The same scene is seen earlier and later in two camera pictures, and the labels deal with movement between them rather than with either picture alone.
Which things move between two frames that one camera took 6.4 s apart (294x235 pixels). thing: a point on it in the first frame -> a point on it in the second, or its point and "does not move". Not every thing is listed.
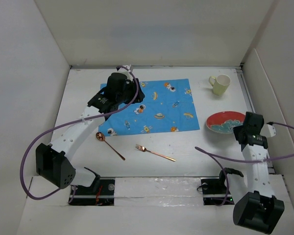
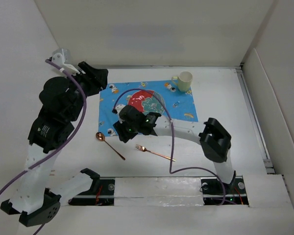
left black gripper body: [128, 96] -> [91, 84]
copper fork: [144, 150] does not move
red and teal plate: [224, 122] -> [148, 101]
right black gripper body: [237, 129] -> [127, 130]
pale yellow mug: [220, 84] -> [183, 81]
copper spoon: [100, 136] does not move
